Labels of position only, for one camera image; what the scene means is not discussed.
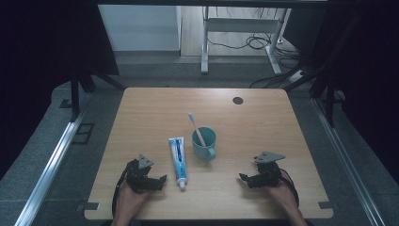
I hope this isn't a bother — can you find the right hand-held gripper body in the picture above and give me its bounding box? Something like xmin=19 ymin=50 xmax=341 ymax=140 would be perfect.
xmin=250 ymin=151 xmax=287 ymax=189

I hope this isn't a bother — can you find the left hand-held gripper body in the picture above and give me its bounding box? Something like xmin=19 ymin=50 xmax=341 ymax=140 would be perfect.
xmin=125 ymin=154 xmax=160 ymax=194

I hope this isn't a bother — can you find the teal cup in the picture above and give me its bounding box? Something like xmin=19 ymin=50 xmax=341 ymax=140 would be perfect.
xmin=191 ymin=125 xmax=218 ymax=162

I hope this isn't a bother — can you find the pink toothbrush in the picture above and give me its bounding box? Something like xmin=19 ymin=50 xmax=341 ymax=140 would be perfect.
xmin=187 ymin=111 xmax=208 ymax=148

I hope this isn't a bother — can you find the person's left hand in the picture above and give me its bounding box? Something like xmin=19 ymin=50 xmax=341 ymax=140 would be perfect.
xmin=114 ymin=181 xmax=151 ymax=218

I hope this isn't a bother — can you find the person's right hand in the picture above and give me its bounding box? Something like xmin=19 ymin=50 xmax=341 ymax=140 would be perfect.
xmin=265 ymin=170 xmax=299 ymax=213

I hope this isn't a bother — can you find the white and blue toothpaste tube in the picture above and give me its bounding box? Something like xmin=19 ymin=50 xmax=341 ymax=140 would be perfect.
xmin=168 ymin=136 xmax=189 ymax=192

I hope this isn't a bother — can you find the black metal stand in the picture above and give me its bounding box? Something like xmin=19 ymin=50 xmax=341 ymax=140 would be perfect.
xmin=69 ymin=73 xmax=127 ymax=122
xmin=282 ymin=67 xmax=346 ymax=127

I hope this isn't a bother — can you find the white power strip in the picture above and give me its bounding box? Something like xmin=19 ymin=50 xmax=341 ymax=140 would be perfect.
xmin=287 ymin=70 xmax=308 ymax=84

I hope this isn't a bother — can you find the black curtain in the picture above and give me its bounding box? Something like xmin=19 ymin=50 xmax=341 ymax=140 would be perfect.
xmin=283 ymin=0 xmax=399 ymax=183
xmin=0 ymin=0 xmax=120 ymax=178

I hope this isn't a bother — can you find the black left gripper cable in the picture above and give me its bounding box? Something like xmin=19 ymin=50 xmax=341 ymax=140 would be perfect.
xmin=110 ymin=162 xmax=132 ymax=219

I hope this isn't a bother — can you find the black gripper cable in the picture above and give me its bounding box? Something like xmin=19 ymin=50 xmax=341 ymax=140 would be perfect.
xmin=110 ymin=162 xmax=132 ymax=219
xmin=280 ymin=169 xmax=301 ymax=209

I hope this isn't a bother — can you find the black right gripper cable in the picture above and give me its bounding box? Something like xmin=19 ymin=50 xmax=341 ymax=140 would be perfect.
xmin=280 ymin=169 xmax=301 ymax=209

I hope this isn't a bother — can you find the aluminium floor rail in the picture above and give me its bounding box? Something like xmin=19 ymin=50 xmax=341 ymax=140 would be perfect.
xmin=13 ymin=103 xmax=88 ymax=226
xmin=312 ymin=97 xmax=386 ymax=226

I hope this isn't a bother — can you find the black floor cable bundle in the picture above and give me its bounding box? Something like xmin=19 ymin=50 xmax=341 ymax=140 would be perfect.
xmin=207 ymin=31 xmax=303 ymax=62

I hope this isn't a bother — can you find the white metal desk frame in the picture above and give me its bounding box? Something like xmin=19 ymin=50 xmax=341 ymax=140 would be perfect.
xmin=199 ymin=6 xmax=292 ymax=76

